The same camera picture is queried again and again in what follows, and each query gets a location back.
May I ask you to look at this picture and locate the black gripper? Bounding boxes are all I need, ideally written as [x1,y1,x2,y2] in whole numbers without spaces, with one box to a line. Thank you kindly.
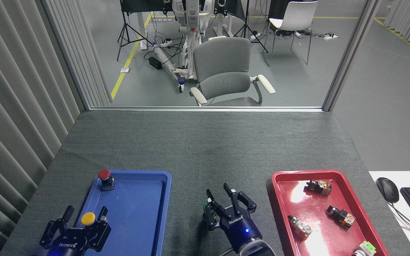
[40,205,112,256]
[203,183,263,254]

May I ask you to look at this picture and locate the green push button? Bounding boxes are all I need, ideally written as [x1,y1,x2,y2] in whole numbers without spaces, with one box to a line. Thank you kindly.
[203,201,220,223]

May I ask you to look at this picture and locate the yellow push button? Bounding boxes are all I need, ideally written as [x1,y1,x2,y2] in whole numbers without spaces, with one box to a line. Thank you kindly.
[81,212,96,229]

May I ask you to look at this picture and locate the red push button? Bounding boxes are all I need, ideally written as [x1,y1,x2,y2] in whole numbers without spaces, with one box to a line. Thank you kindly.
[98,169,115,192]

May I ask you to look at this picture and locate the blue plastic tray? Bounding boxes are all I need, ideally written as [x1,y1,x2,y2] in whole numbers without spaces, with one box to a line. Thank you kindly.
[64,170,172,256]

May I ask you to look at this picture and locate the red plastic tray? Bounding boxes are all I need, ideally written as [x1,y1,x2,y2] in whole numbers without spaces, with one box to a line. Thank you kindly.
[272,170,390,256]

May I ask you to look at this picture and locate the grey office chair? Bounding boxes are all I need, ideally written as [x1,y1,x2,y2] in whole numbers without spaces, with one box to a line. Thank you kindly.
[190,37,276,106]

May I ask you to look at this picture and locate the black computer mouse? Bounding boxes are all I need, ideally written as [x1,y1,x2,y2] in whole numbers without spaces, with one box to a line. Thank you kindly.
[376,177,400,204]

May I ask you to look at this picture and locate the black power adapter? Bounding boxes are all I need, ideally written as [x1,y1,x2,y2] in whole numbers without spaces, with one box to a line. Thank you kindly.
[148,56,163,70]

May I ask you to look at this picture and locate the white stand on wheels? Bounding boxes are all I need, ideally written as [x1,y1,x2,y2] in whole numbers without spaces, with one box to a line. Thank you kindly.
[153,0,227,94]

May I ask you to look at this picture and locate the white desk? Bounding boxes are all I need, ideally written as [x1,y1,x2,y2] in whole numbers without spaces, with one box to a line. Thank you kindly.
[369,171,410,256]

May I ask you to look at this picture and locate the black tripod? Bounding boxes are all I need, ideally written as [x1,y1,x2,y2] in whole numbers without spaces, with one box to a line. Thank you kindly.
[233,0,268,53]
[117,0,154,62]

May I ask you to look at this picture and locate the white plastic chair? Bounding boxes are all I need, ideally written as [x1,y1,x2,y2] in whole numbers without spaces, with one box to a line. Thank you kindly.
[263,1,318,67]

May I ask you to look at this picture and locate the silver selector switch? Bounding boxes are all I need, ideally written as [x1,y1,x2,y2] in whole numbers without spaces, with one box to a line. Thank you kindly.
[287,214,312,240]

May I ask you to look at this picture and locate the black switch with orange block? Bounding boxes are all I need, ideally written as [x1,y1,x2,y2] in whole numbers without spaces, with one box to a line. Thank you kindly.
[305,180,332,196]
[326,206,356,229]

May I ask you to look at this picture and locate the silver frame rail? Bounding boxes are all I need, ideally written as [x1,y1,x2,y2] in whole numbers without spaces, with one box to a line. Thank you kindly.
[89,106,324,113]

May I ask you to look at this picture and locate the switch with green block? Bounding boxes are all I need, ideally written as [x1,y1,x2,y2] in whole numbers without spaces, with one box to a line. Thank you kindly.
[352,241,377,256]

